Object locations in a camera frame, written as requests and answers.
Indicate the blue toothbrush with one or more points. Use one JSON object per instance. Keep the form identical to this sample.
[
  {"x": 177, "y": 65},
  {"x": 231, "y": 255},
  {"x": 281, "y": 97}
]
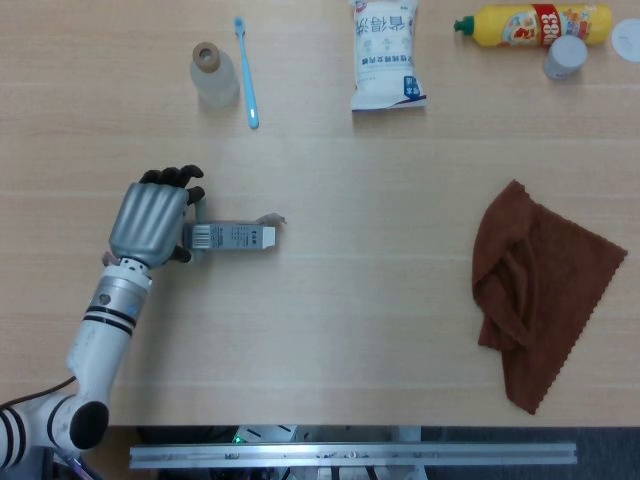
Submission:
[{"x": 246, "y": 70}]

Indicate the aluminium rail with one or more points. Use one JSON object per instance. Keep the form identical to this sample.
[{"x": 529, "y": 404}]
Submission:
[{"x": 350, "y": 455}]

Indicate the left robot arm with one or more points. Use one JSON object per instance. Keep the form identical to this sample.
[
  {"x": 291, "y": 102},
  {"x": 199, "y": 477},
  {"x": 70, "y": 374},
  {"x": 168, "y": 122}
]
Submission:
[{"x": 100, "y": 340}]

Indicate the grey ink box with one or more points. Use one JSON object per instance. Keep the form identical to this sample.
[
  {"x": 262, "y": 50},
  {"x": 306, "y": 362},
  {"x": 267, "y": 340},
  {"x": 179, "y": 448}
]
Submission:
[{"x": 235, "y": 236}]

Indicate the brown cloth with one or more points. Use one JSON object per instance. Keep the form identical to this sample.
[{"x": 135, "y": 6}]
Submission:
[{"x": 545, "y": 280}]

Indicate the small white jar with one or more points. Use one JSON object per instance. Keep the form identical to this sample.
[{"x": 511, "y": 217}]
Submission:
[{"x": 565, "y": 55}]

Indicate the frosted glass bottle wooden cap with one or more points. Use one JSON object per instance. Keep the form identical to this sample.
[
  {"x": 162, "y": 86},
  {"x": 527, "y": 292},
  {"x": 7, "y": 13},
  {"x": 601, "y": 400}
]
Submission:
[{"x": 215, "y": 80}]

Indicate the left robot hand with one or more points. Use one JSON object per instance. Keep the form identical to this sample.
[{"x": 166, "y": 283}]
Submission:
[{"x": 145, "y": 220}]

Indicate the yellow detergent bottle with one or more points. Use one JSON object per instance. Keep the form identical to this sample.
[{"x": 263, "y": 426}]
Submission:
[{"x": 500, "y": 25}]

